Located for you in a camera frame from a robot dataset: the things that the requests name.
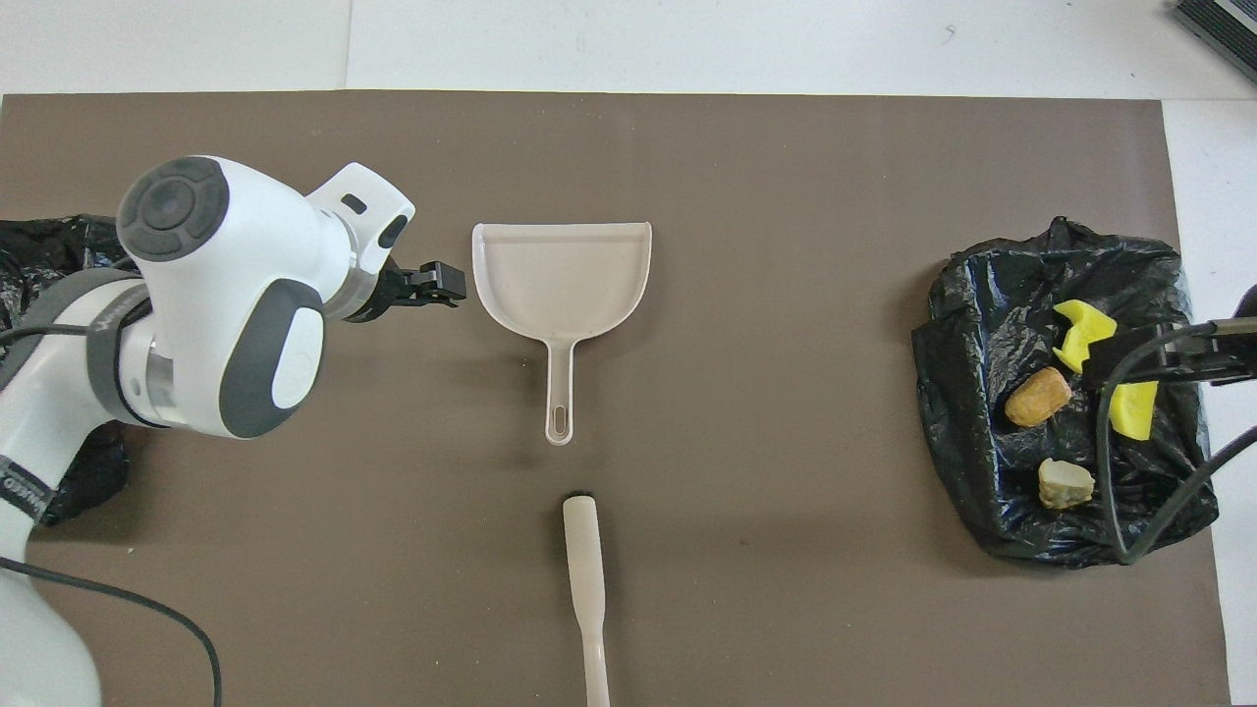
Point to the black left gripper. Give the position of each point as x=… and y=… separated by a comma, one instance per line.
x=393, y=290

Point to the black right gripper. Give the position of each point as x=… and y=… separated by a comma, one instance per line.
x=1223, y=353

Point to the notched yellow sponge piece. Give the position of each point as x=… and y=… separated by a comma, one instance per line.
x=1075, y=324

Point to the brown bread roll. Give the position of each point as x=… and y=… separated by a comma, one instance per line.
x=1038, y=396

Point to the beige plastic dustpan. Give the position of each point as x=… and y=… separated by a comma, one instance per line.
x=562, y=280

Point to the pale trash lump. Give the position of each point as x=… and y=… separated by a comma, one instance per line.
x=1065, y=483

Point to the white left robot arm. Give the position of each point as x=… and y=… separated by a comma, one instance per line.
x=236, y=285

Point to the black bag lined trash bin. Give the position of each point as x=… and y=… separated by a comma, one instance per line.
x=972, y=324

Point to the black bag bin with pink box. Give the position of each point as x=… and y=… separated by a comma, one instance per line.
x=93, y=481

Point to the dark ribbed device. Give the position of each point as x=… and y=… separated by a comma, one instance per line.
x=1223, y=25

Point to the brown table mat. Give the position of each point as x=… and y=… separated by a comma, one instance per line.
x=786, y=167

